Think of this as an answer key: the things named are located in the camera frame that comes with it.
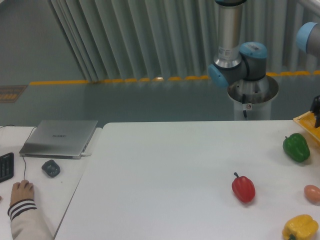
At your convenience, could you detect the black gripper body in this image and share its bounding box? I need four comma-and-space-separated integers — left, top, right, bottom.
310, 95, 320, 114

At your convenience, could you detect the green bell pepper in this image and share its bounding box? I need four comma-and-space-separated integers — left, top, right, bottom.
282, 133, 311, 163

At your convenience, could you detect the cream striped sleeve forearm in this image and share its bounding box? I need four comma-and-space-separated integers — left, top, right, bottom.
7, 198, 54, 240

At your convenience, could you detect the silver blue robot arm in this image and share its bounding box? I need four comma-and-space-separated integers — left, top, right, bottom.
208, 0, 279, 121

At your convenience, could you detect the yellow plastic basket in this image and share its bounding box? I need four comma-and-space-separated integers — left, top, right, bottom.
293, 111, 320, 145

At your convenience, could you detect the person's right hand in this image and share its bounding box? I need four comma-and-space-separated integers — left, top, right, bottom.
9, 180, 35, 207

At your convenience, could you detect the brown egg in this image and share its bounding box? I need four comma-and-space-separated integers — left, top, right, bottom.
304, 185, 320, 203

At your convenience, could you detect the red bell pepper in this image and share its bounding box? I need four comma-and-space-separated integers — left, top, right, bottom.
231, 172, 256, 204

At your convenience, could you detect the yellow bell pepper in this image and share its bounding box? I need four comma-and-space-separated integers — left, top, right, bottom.
282, 214, 319, 240

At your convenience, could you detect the white usb adapter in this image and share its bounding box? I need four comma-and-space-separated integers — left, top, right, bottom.
81, 152, 92, 157

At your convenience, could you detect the silver closed laptop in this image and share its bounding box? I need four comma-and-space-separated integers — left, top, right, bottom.
19, 120, 98, 159

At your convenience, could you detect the small black holder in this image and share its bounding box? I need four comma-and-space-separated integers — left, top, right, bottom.
41, 159, 61, 178

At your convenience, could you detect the black keyboard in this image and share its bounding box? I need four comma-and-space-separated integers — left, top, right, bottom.
0, 152, 15, 183

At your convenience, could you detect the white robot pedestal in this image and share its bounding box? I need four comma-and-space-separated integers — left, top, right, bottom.
227, 75, 279, 121

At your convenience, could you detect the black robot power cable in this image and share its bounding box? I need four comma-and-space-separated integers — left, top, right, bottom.
241, 93, 248, 121

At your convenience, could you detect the thin black laptop cable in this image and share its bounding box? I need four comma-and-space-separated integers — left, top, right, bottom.
0, 124, 38, 148

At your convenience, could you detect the black mouse cable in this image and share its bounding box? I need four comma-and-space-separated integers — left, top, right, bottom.
21, 155, 28, 181

